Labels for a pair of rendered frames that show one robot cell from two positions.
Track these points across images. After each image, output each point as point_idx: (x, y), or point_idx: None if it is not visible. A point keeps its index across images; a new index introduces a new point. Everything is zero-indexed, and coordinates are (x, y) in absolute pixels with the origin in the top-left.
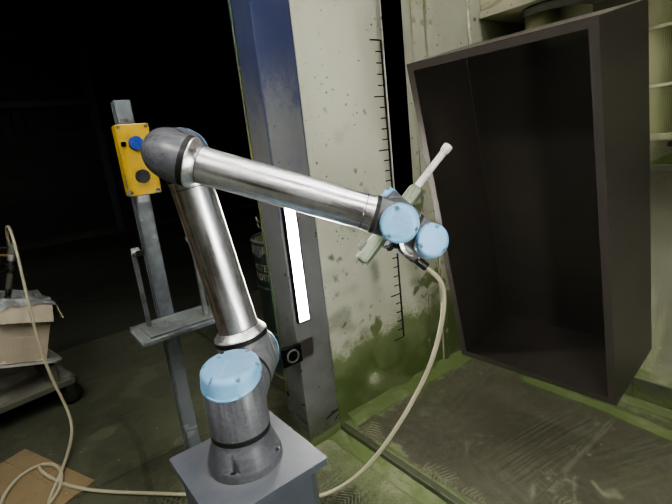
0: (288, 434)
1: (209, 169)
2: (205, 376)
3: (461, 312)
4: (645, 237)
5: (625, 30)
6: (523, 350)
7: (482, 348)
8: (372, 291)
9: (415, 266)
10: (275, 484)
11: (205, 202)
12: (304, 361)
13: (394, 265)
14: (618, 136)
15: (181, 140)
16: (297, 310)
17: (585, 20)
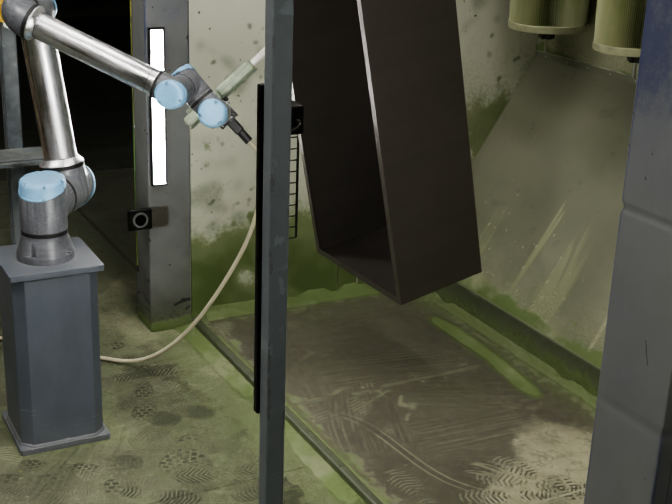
0: (84, 250)
1: (43, 32)
2: (22, 181)
3: (320, 205)
4: (457, 151)
5: None
6: (374, 257)
7: (340, 250)
8: (255, 171)
9: None
10: (58, 269)
11: (44, 51)
12: (154, 230)
13: (292, 146)
14: (394, 53)
15: (27, 8)
16: (152, 171)
17: None
